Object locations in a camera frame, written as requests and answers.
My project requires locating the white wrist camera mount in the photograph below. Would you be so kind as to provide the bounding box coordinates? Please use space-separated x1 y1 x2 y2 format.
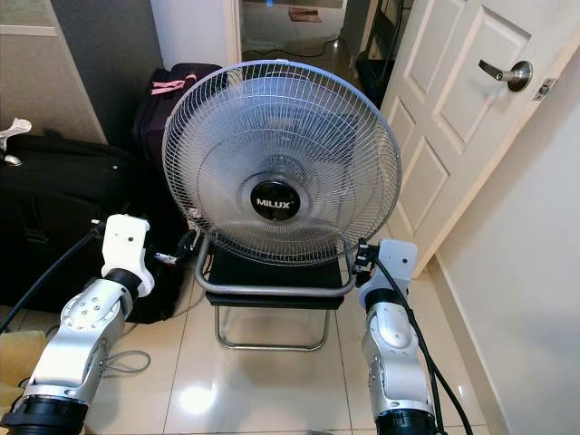
100 214 153 285
372 239 418 291

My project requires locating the silver grille electric fan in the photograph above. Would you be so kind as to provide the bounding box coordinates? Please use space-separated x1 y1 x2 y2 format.
161 59 403 266

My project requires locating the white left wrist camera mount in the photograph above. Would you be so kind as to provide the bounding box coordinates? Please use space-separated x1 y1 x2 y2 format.
100 214 153 285

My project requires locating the crumpled white paper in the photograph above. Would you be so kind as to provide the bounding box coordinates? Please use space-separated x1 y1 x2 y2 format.
0 118 33 167

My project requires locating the black background furniture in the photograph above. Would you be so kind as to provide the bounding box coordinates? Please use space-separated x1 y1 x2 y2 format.
353 0 404 101

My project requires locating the metal lever door handle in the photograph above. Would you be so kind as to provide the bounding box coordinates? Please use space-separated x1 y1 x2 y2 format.
478 59 535 92

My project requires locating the yellow cartoon print blanket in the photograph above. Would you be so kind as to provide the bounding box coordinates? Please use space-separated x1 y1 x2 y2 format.
0 331 51 409

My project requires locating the white panel door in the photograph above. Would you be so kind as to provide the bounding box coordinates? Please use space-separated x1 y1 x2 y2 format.
379 0 580 277

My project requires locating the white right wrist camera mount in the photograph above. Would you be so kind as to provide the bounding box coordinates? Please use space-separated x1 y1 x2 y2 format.
372 239 418 291

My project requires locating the metal door latch plate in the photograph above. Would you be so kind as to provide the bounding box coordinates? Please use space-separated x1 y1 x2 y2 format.
533 78 557 102

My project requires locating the black metal frame chair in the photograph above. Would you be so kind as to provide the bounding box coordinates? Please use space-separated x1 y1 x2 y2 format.
192 213 359 353

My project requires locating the pink ribbon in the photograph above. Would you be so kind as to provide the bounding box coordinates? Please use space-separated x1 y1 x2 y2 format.
150 76 198 99

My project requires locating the dark purple suitcase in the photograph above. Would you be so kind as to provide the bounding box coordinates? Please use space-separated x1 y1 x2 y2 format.
131 62 218 227

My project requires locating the large black suitcase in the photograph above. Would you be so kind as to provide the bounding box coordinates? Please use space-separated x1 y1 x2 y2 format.
0 134 187 324

